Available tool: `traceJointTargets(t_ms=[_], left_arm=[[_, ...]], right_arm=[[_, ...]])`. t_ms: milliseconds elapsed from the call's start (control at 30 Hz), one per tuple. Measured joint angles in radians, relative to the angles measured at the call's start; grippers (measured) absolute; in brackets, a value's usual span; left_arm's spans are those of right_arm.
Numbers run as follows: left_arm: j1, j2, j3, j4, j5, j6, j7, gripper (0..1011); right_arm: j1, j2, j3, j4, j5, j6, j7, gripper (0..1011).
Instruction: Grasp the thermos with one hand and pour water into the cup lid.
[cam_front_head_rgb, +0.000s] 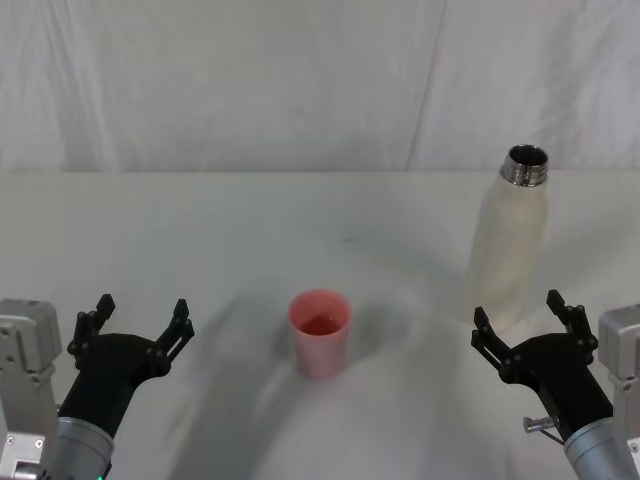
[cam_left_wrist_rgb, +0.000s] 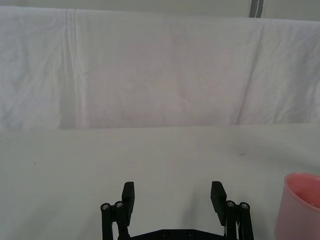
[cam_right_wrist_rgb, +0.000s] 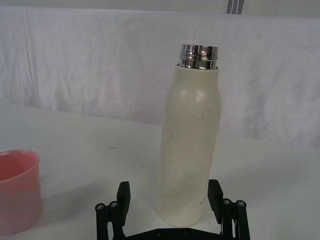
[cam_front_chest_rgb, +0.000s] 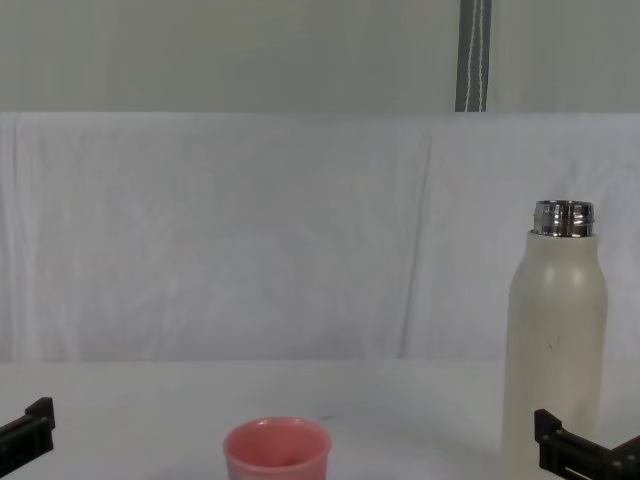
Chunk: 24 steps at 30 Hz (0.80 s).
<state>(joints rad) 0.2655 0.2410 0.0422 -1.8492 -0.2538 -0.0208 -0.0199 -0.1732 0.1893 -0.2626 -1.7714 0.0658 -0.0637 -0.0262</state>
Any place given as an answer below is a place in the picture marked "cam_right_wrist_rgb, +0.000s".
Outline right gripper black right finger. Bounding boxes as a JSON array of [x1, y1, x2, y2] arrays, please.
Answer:
[[207, 178, 248, 240]]

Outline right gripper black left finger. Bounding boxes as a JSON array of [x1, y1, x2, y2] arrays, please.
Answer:
[[94, 181, 132, 240]]

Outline cream vacuum bottle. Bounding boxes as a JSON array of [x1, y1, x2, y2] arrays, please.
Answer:
[[155, 43, 221, 229]]

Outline white table cloth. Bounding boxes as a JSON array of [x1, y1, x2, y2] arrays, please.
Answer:
[[0, 101, 320, 240]]

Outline pink plastic cup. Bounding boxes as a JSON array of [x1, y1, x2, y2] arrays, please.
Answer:
[[0, 149, 43, 229]]

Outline white wrinkled backdrop sheet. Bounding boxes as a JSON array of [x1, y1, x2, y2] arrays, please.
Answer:
[[0, 6, 320, 152]]

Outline grey striped post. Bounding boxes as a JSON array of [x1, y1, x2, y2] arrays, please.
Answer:
[[226, 0, 244, 15]]

